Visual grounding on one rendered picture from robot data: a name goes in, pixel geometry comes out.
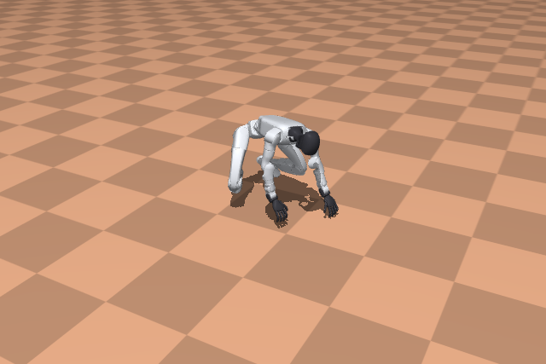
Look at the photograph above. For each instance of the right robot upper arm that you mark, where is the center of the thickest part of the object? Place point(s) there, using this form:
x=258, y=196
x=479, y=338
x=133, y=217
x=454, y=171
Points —
x=271, y=139

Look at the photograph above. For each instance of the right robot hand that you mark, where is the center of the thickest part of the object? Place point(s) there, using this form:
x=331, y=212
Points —
x=278, y=208

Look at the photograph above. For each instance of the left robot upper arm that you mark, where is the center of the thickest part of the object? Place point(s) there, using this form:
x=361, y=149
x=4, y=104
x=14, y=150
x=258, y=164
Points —
x=312, y=160

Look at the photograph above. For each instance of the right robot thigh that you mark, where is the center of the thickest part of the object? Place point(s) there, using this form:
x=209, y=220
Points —
x=239, y=148

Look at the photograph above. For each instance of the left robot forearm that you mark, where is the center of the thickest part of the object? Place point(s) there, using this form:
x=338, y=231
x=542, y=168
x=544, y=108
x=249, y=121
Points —
x=320, y=177

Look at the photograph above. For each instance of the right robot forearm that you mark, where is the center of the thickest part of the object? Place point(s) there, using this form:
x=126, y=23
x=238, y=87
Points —
x=269, y=185

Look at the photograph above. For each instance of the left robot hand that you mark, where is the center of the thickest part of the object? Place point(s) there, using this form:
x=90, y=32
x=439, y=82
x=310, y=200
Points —
x=329, y=202

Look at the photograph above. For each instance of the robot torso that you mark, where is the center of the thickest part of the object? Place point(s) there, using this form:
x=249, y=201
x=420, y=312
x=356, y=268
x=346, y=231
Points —
x=258, y=127

